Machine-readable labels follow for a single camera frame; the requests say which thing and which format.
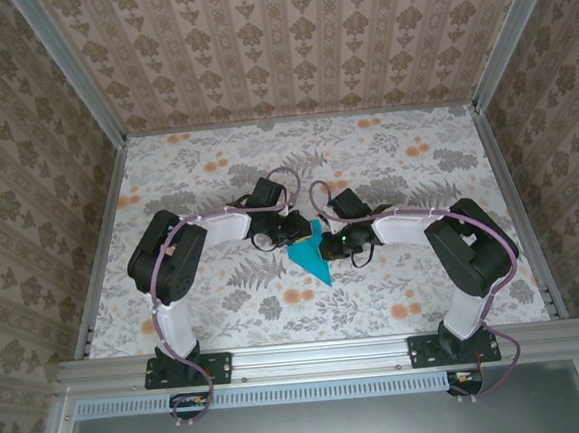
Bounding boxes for white slotted cable duct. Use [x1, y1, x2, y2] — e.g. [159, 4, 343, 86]
[75, 370, 450, 422]

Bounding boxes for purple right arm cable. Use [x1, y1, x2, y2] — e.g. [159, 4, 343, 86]
[308, 166, 532, 416]

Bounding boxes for blue paper sheet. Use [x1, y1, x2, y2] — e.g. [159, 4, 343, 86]
[284, 218, 334, 290]

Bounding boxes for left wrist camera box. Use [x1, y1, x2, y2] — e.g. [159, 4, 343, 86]
[287, 209, 314, 235]

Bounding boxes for aluminium frame post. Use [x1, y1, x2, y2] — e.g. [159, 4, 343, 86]
[461, 0, 566, 113]
[14, 0, 129, 154]

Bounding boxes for thin black cable loop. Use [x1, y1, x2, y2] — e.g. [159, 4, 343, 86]
[349, 243, 376, 269]
[252, 231, 279, 254]

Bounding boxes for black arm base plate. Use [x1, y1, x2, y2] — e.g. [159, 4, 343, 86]
[142, 349, 235, 390]
[407, 328, 503, 369]

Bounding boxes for grey metal panel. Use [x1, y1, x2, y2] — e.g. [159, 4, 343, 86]
[64, 378, 579, 433]

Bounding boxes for floral tablecloth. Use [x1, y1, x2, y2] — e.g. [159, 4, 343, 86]
[69, 98, 555, 362]

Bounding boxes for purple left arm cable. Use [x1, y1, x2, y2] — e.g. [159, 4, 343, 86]
[138, 167, 320, 431]

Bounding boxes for wide aluminium mounting rail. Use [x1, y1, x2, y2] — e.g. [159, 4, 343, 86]
[54, 319, 579, 397]

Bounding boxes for aluminium side rail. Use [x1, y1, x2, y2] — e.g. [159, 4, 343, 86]
[466, 98, 570, 327]
[56, 137, 145, 361]

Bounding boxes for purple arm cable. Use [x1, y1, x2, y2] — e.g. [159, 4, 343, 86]
[138, 167, 320, 431]
[308, 166, 532, 416]

